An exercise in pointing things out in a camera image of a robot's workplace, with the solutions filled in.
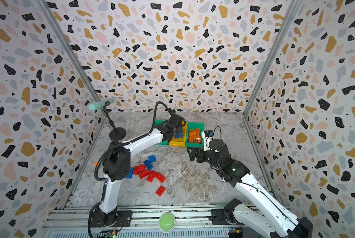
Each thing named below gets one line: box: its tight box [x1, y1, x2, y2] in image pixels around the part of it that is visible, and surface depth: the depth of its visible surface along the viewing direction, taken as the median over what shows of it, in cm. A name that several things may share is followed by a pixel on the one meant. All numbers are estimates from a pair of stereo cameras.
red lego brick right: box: [154, 171, 167, 184], surface depth 88 cm
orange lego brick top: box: [189, 129, 196, 137], surface depth 106 cm
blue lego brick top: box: [148, 155, 157, 163], surface depth 96 cm
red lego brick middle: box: [138, 169, 151, 179], surface depth 89 cm
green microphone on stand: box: [88, 98, 127, 141], surface depth 107 cm
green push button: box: [158, 212, 177, 234], surface depth 73 cm
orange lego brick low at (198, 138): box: [193, 135, 202, 144], surface depth 106 cm
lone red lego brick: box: [155, 185, 166, 197], surface depth 83 cm
